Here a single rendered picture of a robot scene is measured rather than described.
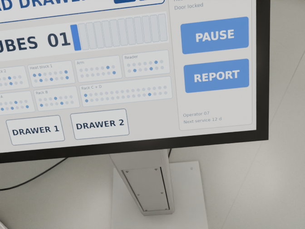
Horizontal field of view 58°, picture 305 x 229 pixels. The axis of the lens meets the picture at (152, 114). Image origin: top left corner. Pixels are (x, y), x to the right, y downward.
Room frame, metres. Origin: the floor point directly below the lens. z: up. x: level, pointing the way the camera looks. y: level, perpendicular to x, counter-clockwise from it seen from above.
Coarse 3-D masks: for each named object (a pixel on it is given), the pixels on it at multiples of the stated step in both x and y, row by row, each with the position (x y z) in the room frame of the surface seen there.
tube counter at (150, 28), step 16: (128, 16) 0.34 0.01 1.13; (144, 16) 0.34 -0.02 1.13; (160, 16) 0.34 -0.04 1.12; (48, 32) 0.35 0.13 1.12; (64, 32) 0.35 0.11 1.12; (80, 32) 0.34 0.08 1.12; (96, 32) 0.34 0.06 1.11; (112, 32) 0.34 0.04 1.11; (128, 32) 0.33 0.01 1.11; (144, 32) 0.33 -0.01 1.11; (160, 32) 0.32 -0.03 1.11; (48, 48) 0.34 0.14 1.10; (64, 48) 0.33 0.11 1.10; (80, 48) 0.33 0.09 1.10; (96, 48) 0.33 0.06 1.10; (112, 48) 0.32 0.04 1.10
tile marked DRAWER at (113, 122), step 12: (120, 108) 0.26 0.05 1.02; (72, 120) 0.26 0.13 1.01; (84, 120) 0.26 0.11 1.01; (96, 120) 0.26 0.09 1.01; (108, 120) 0.25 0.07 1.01; (120, 120) 0.25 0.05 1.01; (84, 132) 0.25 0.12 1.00; (96, 132) 0.24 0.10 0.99; (108, 132) 0.24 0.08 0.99; (120, 132) 0.24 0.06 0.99
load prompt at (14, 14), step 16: (0, 0) 0.39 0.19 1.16; (16, 0) 0.39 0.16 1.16; (32, 0) 0.38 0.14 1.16; (48, 0) 0.38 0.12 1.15; (64, 0) 0.38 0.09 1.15; (80, 0) 0.37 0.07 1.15; (96, 0) 0.37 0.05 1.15; (112, 0) 0.36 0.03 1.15; (128, 0) 0.36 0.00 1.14; (144, 0) 0.35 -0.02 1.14; (160, 0) 0.35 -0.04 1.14; (0, 16) 0.38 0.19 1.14; (16, 16) 0.38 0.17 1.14; (32, 16) 0.37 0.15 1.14; (48, 16) 0.37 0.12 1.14
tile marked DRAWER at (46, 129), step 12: (12, 120) 0.28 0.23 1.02; (24, 120) 0.28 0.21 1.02; (36, 120) 0.27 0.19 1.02; (48, 120) 0.27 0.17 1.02; (60, 120) 0.27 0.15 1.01; (12, 132) 0.27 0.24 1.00; (24, 132) 0.26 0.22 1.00; (36, 132) 0.26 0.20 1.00; (48, 132) 0.26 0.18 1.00; (60, 132) 0.25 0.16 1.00; (12, 144) 0.25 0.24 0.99; (24, 144) 0.25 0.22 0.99
